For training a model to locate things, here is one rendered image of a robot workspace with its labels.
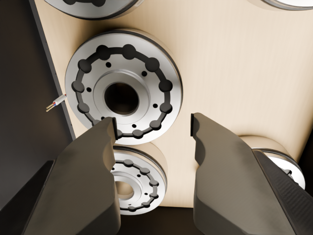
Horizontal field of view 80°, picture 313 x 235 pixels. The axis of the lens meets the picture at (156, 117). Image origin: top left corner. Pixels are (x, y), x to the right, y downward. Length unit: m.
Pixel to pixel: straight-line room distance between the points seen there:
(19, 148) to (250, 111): 0.21
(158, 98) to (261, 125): 0.12
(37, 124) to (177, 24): 0.15
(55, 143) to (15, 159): 0.05
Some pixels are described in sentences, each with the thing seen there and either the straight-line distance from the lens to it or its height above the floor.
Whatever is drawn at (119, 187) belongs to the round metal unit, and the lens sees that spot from 0.25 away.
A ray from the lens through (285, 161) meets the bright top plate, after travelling 0.22.
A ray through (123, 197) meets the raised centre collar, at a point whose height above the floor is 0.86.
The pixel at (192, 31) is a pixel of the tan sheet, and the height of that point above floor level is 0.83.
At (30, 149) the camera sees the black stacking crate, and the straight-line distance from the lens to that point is 0.20.
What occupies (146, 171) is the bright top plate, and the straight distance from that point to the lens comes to 0.21.
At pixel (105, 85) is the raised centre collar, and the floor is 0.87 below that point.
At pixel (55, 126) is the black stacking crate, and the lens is 0.23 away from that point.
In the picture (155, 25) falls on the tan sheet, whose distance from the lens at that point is 0.18.
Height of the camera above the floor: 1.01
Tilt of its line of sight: 61 degrees down
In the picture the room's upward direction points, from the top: 170 degrees counter-clockwise
